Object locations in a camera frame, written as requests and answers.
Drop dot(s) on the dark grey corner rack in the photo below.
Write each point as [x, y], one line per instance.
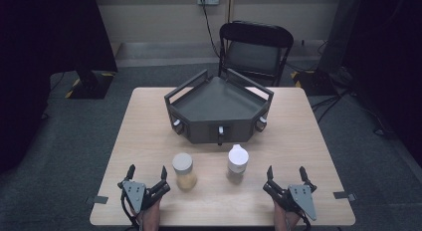
[217, 106]

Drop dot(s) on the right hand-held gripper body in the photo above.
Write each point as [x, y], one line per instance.
[300, 197]

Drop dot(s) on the jar with white spout lid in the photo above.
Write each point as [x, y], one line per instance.
[237, 163]

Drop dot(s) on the dark curtain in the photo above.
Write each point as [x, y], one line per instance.
[391, 58]
[40, 58]

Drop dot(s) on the jar with yellow contents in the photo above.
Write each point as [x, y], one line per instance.
[184, 173]

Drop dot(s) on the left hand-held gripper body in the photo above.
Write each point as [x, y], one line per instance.
[134, 194]

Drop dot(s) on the person's left hand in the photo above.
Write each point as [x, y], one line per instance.
[149, 216]

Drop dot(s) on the black folding chair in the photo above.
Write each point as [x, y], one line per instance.
[253, 55]

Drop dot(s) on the black stand base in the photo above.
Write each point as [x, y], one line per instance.
[91, 86]
[315, 83]

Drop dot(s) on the person's right hand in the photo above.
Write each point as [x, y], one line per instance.
[283, 221]

